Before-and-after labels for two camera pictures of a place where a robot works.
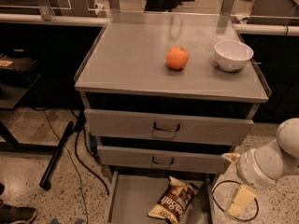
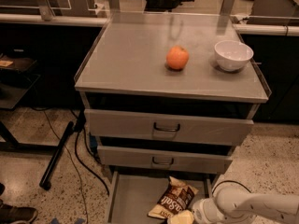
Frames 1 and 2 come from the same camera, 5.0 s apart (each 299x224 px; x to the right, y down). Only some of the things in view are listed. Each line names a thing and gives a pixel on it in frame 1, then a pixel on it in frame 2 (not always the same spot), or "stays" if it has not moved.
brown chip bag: (174, 200) stays
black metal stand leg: (45, 182) stays
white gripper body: (247, 167) → (202, 211)
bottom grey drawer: (135, 193) stays
